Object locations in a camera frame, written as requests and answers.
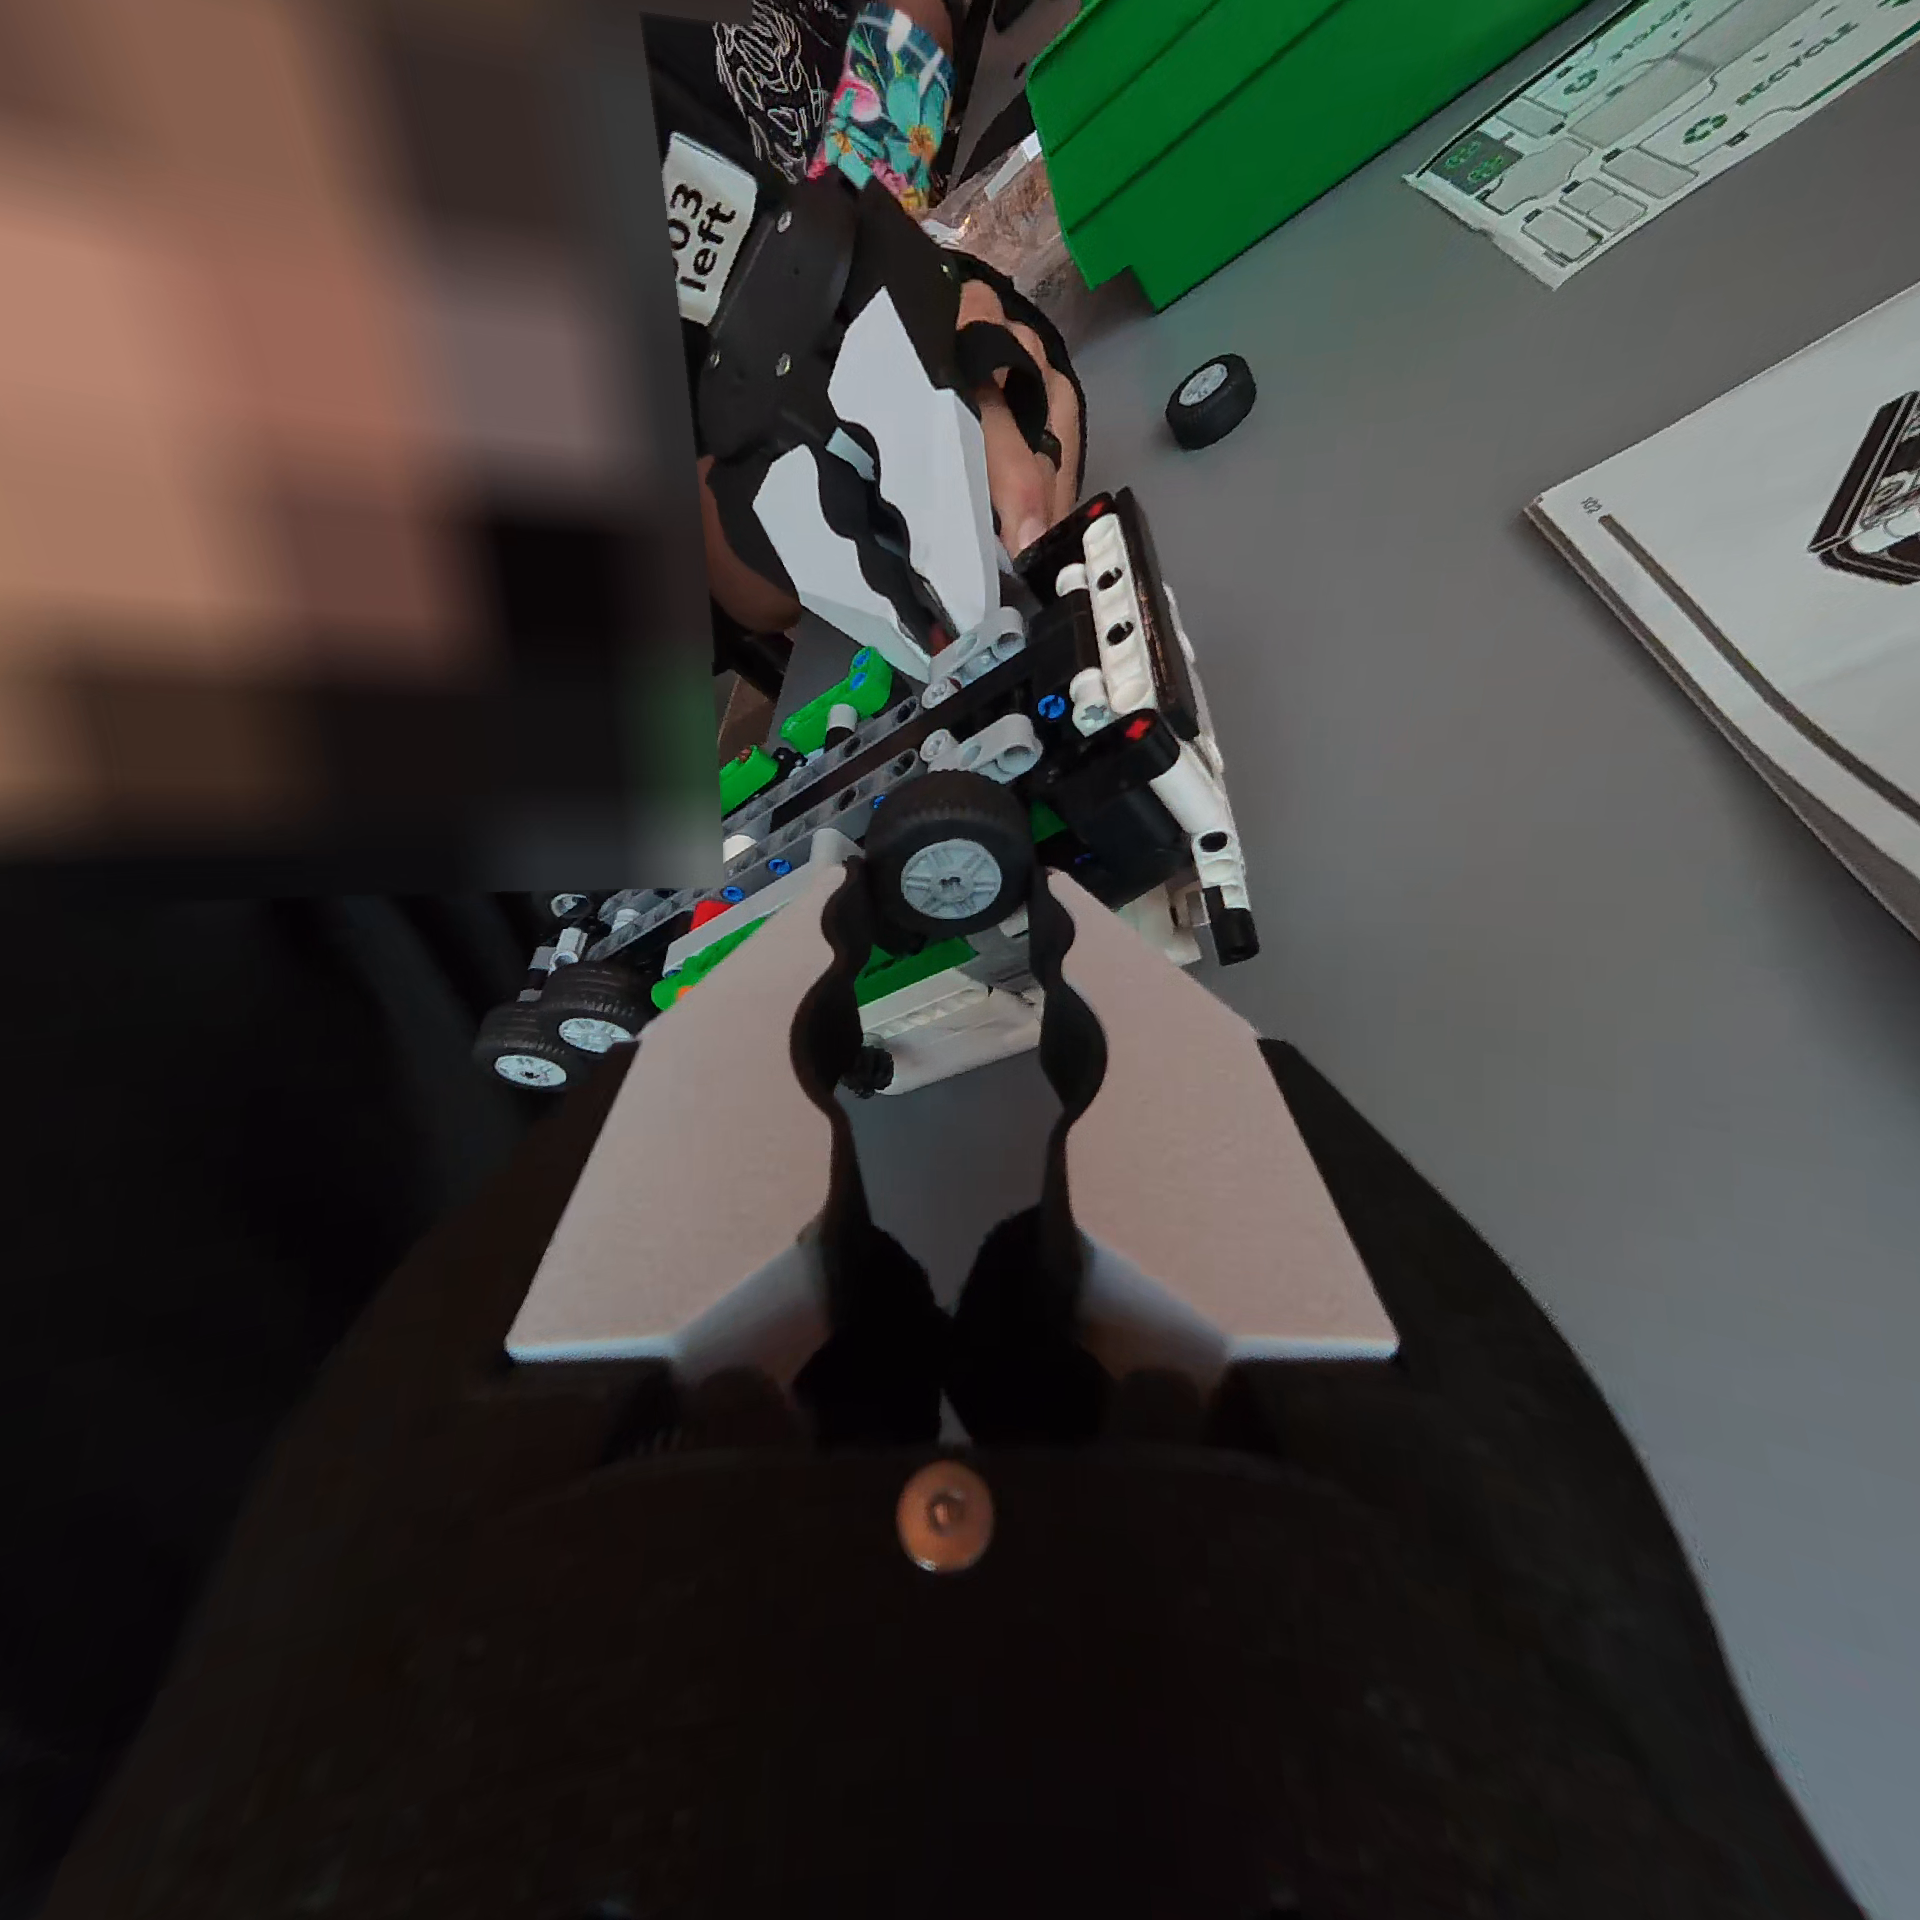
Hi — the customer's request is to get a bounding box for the green white lego truck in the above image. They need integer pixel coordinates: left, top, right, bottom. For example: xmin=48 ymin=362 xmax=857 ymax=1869
xmin=472 ymin=487 xmax=1264 ymax=1098

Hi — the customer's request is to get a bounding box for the white green sticker sheet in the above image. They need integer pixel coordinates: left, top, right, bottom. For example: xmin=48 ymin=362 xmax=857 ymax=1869
xmin=1402 ymin=0 xmax=1920 ymax=289

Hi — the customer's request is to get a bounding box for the green plastic bin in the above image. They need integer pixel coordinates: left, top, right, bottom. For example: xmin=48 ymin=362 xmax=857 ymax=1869
xmin=1024 ymin=0 xmax=1597 ymax=313

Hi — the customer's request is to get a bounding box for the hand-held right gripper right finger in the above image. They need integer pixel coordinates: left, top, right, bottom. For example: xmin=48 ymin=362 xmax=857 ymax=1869
xmin=1024 ymin=865 xmax=1408 ymax=1366

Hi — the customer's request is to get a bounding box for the person's black clothing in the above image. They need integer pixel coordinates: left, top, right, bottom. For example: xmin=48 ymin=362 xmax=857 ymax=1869
xmin=0 ymin=884 xmax=602 ymax=1920

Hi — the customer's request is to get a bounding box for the black white patterned cloth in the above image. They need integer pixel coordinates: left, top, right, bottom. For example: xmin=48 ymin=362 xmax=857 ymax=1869
xmin=712 ymin=0 xmax=847 ymax=184

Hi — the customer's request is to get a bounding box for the clear plastic bag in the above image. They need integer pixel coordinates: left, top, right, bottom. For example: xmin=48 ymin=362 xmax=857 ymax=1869
xmin=922 ymin=127 xmax=1086 ymax=303

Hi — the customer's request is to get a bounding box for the floral patterned cloth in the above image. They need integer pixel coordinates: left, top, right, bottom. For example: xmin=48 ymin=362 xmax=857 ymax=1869
xmin=807 ymin=0 xmax=963 ymax=201

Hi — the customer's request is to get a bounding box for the person's left hand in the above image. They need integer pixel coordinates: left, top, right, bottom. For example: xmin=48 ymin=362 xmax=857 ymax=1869
xmin=965 ymin=357 xmax=1089 ymax=558

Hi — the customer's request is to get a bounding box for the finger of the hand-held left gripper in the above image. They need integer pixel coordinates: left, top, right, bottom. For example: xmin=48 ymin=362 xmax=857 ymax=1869
xmin=825 ymin=288 xmax=1014 ymax=625
xmin=747 ymin=426 xmax=943 ymax=672

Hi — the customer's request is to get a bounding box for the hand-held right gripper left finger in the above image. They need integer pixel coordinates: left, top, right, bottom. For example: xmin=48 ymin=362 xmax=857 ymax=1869
xmin=503 ymin=861 xmax=866 ymax=1366

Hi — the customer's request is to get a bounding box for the black lego wheel grey rim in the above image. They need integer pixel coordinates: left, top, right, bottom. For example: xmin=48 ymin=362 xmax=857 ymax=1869
xmin=1166 ymin=353 xmax=1262 ymax=452
xmin=866 ymin=768 xmax=1041 ymax=958

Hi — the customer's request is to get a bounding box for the white instruction booklet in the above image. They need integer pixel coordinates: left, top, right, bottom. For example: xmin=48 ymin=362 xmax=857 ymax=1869
xmin=1525 ymin=281 xmax=1920 ymax=950

